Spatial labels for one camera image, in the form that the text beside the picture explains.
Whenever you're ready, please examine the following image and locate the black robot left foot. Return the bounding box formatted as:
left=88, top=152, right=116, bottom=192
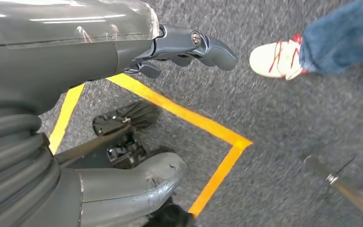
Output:
left=92, top=100, right=160, bottom=148

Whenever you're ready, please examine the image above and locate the black robot foot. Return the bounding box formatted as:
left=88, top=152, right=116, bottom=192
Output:
left=92, top=100, right=160, bottom=148
left=144, top=203, right=195, bottom=227

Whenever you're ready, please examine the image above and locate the yellow floor tape square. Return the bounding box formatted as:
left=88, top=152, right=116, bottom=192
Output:
left=48, top=73, right=253, bottom=218

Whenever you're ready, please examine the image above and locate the black robot right foot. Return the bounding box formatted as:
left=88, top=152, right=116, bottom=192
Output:
left=144, top=203, right=195, bottom=227

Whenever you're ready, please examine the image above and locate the person's foot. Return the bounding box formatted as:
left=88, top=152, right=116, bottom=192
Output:
left=249, top=33, right=310, bottom=81

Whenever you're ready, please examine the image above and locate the person's leg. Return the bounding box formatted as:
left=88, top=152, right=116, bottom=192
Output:
left=299, top=0, right=363, bottom=75

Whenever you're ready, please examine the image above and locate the metal pole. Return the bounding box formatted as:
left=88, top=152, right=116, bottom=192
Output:
left=303, top=155, right=363, bottom=225

